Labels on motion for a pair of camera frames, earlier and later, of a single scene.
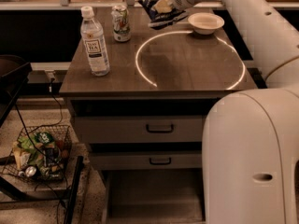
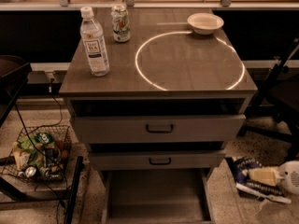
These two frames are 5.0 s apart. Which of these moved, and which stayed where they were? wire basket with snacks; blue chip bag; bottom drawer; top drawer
Moved: blue chip bag
Stayed: bottom drawer; top drawer; wire basket with snacks
